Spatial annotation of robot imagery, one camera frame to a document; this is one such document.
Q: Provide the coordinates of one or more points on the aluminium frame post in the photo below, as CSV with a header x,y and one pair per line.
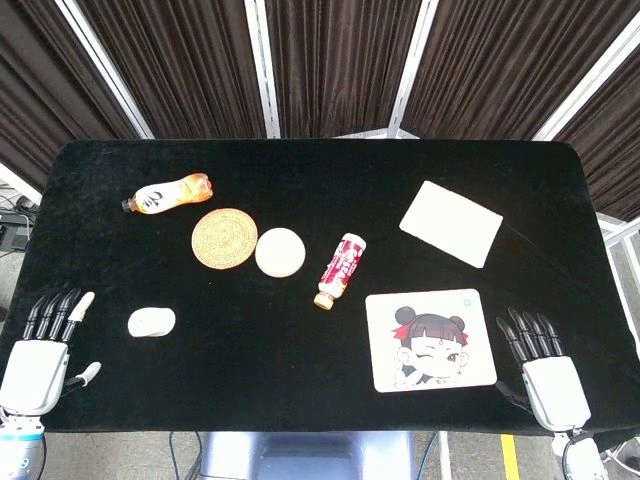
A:
x,y
107,75
411,75
20,184
590,80
263,75

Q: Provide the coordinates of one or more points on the cartoon girl mouse pad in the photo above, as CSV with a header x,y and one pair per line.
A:
x,y
430,345

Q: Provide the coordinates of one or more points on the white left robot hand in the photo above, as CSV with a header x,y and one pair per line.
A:
x,y
32,375

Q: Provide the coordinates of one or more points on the white computer mouse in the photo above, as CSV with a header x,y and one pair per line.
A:
x,y
151,322

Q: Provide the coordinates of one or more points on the round woven coaster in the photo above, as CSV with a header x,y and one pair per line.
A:
x,y
224,238

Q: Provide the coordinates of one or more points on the black velvet tablecloth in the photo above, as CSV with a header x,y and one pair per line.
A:
x,y
320,175

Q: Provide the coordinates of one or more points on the red white drink bottle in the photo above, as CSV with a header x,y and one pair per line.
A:
x,y
341,267

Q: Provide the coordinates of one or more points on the round white cap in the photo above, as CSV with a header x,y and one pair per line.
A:
x,y
280,252

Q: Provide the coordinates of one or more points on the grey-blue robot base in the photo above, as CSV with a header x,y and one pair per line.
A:
x,y
305,457

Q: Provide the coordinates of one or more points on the dark brown pleated curtain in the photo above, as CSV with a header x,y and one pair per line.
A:
x,y
175,65
340,65
500,65
40,100
615,150

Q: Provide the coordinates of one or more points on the white metal frame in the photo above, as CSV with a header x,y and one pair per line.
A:
x,y
617,232

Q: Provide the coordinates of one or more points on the yellow floor tape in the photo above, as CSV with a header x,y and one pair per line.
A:
x,y
510,457

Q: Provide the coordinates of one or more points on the orange tea bottle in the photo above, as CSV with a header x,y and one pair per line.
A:
x,y
165,196

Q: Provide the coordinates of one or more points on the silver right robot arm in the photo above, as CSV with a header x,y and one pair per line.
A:
x,y
582,457

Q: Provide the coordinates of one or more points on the white rectangular sponge pad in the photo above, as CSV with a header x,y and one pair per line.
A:
x,y
450,223

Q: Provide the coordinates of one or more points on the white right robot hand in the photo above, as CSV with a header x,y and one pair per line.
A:
x,y
555,395

